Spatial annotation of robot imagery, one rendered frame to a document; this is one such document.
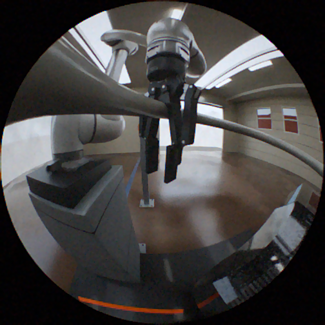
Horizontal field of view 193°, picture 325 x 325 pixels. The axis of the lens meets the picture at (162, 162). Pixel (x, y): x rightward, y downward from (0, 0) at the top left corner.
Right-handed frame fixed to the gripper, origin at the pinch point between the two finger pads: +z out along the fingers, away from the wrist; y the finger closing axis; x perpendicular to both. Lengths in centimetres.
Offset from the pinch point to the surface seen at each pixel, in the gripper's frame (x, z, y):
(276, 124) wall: 648, -143, 242
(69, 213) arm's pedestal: -21.4, 10.2, -8.4
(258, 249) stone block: 4.7, 16.9, 32.7
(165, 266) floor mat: 6, 88, 5
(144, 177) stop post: 61, 58, -81
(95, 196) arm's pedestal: -12.3, 10.3, -11.6
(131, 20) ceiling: 32, -295, -148
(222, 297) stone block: -10.2, 26.1, 33.2
